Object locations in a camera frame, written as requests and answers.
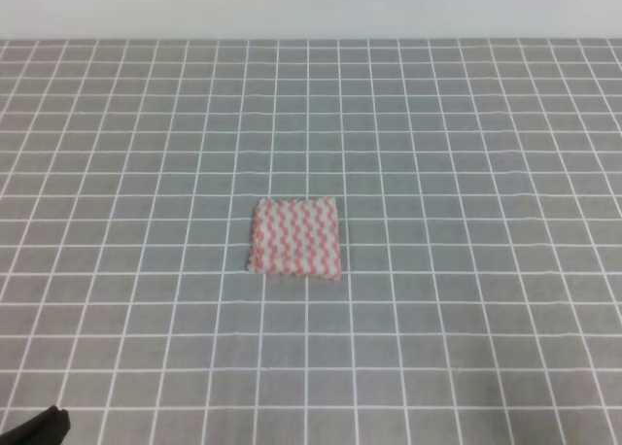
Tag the pink white wavy striped towel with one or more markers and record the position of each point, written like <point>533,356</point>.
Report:
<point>297,237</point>

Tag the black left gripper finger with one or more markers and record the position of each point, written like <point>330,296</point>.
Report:
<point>50,427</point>

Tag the grey checked tablecloth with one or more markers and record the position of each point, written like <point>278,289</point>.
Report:
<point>478,191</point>

